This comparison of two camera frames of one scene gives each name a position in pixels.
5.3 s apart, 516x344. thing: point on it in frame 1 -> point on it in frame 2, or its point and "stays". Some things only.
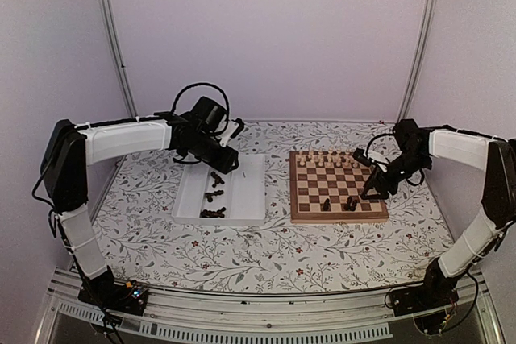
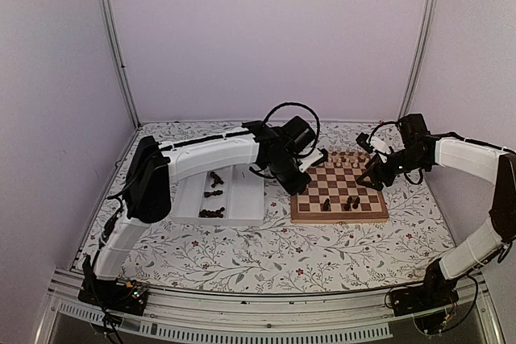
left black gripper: [224, 164] -> [297, 188]
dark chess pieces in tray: [210, 213] stays
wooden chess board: [326, 188] stays
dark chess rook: [347, 207] stays
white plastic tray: [243, 199] stays
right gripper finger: [380, 196] -> [375, 183]
